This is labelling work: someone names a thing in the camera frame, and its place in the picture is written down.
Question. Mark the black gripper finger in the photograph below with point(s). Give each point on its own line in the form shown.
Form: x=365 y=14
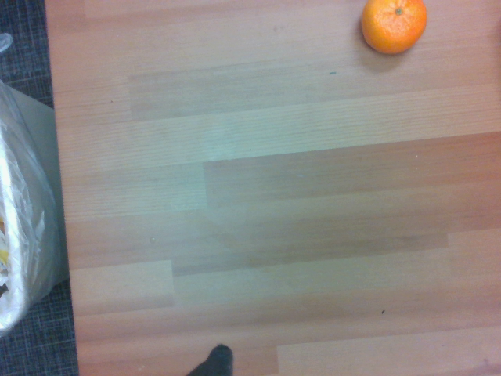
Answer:
x=214 y=363

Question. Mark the orange tangerine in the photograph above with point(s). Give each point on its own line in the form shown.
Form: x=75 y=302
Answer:
x=393 y=25

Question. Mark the grey bin with plastic liner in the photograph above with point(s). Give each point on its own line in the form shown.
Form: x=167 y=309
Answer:
x=21 y=219

